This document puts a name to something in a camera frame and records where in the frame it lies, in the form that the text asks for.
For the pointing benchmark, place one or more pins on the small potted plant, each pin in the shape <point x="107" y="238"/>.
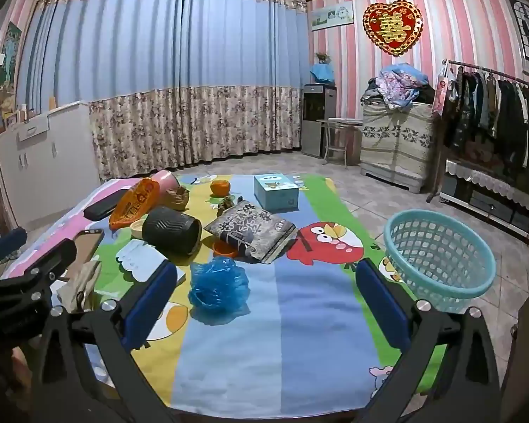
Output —
<point x="322" y="57"/>

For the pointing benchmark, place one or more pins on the pink hanging garment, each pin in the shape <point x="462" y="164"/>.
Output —
<point x="443" y="92"/>

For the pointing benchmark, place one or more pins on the black case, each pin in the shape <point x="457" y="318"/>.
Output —
<point x="99" y="209"/>

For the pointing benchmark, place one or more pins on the red heart wall decoration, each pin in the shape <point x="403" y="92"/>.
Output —
<point x="392" y="26"/>

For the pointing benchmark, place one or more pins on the small folding table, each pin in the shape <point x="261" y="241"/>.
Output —
<point x="339" y="122"/>

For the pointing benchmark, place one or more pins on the blue plastic bag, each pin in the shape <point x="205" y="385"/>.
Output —
<point x="218" y="286"/>

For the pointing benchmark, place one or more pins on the grey printed package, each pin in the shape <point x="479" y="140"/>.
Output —
<point x="251" y="229"/>

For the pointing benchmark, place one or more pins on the blue covered water bottle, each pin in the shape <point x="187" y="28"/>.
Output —
<point x="322" y="72"/>

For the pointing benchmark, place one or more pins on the low dark cabinet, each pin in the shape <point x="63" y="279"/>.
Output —
<point x="489" y="205"/>

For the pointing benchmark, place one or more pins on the white lace cloth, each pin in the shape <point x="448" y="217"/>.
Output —
<point x="480" y="176"/>

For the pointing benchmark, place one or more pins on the orange snack bag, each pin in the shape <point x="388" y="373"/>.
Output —
<point x="134" y="205"/>

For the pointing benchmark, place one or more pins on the row of hanging clothes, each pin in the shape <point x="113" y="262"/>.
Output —
<point x="502" y="110"/>

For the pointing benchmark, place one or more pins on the light blue cardboard box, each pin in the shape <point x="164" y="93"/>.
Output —
<point x="275" y="196"/>

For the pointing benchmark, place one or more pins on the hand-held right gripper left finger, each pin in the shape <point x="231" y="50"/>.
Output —
<point x="152" y="299"/>

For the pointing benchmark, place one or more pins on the small cream bowl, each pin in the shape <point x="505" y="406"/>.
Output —
<point x="137" y="229"/>

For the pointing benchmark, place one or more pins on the beige crumpled cloth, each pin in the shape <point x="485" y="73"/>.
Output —
<point x="83" y="282"/>

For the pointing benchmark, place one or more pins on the blue and floral curtain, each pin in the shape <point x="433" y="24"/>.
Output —
<point x="158" y="53"/>

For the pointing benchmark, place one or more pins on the pink cup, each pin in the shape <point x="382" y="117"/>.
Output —
<point x="165" y="180"/>

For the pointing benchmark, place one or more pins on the grey water dispenser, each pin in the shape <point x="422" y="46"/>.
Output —
<point x="317" y="119"/>

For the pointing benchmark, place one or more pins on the metal clothes rack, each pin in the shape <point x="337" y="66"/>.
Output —
<point x="480" y="67"/>

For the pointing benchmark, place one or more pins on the orange fruit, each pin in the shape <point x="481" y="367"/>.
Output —
<point x="224" y="250"/>
<point x="220" y="187"/>

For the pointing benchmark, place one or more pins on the black ribbed cylinder pot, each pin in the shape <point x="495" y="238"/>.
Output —
<point x="167" y="229"/>

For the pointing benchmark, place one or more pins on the cabinet with striped cloth cover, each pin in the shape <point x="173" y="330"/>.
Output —
<point x="396" y="141"/>

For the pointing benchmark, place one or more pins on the white paper pack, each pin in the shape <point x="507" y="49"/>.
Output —
<point x="136" y="260"/>

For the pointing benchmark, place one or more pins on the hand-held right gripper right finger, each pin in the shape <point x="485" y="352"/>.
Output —
<point x="383" y="304"/>

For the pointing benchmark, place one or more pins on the white cabinet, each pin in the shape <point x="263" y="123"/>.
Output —
<point x="48" y="154"/>

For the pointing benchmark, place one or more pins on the framed window picture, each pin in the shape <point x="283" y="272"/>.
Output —
<point x="527" y="31"/>

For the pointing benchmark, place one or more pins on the teal plastic basket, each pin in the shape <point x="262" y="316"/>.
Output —
<point x="476" y="282"/>

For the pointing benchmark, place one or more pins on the wall poster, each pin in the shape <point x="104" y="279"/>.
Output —
<point x="9" y="53"/>

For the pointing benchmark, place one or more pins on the wall calendar picture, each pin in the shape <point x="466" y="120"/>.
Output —
<point x="330" y="16"/>

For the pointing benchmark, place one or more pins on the pile of clothes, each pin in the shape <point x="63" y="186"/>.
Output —
<point x="399" y="83"/>

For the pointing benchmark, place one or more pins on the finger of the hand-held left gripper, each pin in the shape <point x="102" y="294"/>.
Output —
<point x="9" y="240"/>
<point x="48" y="260"/>

